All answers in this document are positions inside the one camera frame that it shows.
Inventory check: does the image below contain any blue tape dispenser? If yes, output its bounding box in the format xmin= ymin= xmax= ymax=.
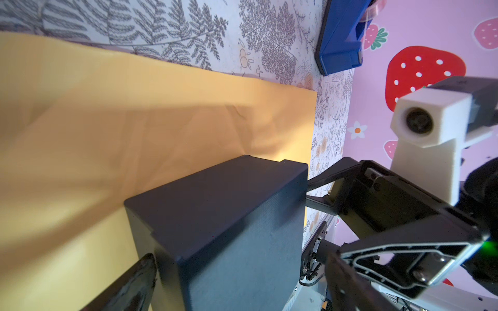
xmin=315 ymin=0 xmax=372 ymax=76

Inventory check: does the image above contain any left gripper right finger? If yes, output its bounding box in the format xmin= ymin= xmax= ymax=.
xmin=326 ymin=253 xmax=397 ymax=311

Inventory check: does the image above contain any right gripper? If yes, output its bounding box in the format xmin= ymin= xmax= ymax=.
xmin=306 ymin=157 xmax=497 ymax=298

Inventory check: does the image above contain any aluminium front frame rail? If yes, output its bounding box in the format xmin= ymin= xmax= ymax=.
xmin=285 ymin=217 xmax=339 ymax=311

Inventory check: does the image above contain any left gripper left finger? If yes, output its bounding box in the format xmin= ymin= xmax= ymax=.
xmin=82 ymin=253 xmax=157 ymax=311

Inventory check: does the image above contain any orange wrapping paper sheet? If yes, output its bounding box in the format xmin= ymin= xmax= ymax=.
xmin=1 ymin=32 xmax=317 ymax=310

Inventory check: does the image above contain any dark grey gift box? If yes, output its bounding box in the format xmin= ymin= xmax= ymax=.
xmin=124 ymin=155 xmax=308 ymax=310

